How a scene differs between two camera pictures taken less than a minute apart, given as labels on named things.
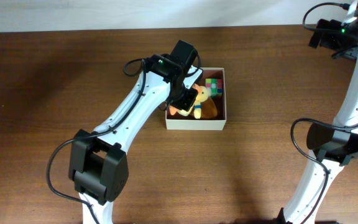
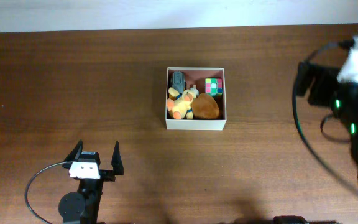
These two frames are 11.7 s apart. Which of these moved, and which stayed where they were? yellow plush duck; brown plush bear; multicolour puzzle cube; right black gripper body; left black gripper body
Moved: left black gripper body; yellow plush duck; right black gripper body
Stayed: brown plush bear; multicolour puzzle cube
